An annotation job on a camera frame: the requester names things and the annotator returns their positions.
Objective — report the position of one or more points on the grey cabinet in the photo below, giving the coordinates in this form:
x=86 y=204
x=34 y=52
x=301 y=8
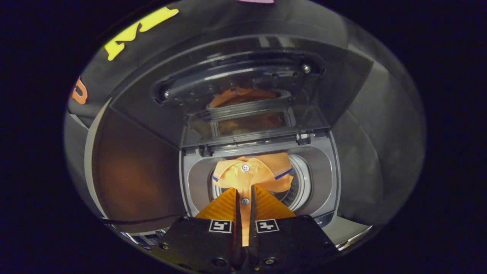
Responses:
x=133 y=179

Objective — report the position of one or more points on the orange polo shirt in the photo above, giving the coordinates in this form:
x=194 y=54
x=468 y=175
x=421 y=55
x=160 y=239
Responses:
x=251 y=175

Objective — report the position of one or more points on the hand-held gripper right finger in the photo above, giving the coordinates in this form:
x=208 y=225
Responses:
x=293 y=243

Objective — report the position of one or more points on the black backdrop cloth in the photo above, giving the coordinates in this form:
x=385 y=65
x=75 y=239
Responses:
x=380 y=133

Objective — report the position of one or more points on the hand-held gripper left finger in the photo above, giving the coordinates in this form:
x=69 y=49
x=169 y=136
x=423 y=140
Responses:
x=198 y=243

